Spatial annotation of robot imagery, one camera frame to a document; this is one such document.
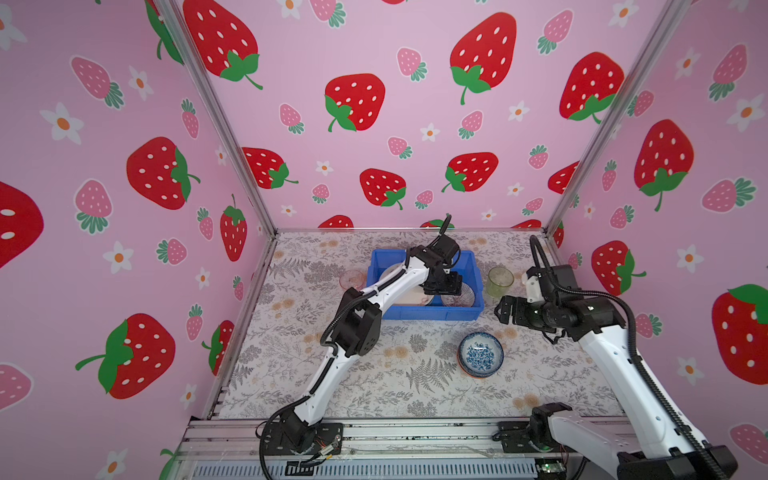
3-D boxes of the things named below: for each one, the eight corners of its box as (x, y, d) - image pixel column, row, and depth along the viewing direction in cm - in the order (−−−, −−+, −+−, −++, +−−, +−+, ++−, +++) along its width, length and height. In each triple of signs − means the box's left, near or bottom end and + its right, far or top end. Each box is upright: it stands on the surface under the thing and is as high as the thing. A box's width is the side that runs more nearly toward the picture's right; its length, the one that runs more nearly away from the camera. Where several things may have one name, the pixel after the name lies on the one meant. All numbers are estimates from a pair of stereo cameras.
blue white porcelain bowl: (457, 381, 85) (464, 368, 77) (453, 347, 92) (459, 331, 84) (497, 381, 85) (507, 368, 77) (489, 347, 92) (498, 331, 84)
